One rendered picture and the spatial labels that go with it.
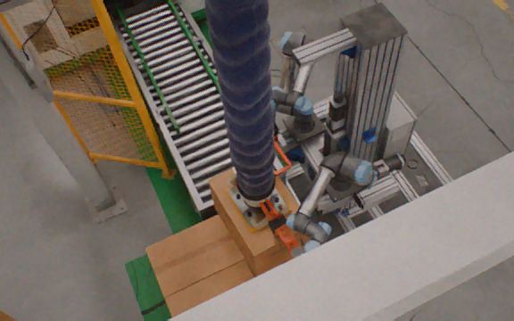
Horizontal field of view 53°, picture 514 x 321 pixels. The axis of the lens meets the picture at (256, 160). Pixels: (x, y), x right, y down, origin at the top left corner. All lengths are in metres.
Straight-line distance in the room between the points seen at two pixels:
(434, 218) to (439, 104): 4.45
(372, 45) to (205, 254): 1.86
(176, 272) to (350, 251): 3.07
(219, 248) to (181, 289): 0.38
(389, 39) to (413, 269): 2.12
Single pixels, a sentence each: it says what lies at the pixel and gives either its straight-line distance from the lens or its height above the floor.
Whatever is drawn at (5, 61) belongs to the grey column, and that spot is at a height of 1.84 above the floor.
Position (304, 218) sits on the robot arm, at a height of 1.54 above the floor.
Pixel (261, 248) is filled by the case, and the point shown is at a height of 1.07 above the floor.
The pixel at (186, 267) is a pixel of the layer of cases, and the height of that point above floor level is 0.54.
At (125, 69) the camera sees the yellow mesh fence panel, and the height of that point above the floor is 1.41.
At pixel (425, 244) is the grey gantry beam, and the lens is 0.67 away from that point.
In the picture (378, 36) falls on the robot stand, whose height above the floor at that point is 2.03.
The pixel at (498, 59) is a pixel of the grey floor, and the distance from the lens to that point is 5.65.
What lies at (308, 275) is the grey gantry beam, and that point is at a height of 3.32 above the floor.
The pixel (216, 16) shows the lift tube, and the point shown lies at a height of 2.64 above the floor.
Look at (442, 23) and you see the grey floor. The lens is 5.85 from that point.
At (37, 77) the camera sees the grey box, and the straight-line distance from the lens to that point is 3.32.
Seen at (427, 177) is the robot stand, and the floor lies 0.21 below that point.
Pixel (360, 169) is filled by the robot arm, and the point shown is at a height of 1.63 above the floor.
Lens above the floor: 3.92
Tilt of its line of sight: 58 degrees down
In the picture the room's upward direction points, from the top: 8 degrees counter-clockwise
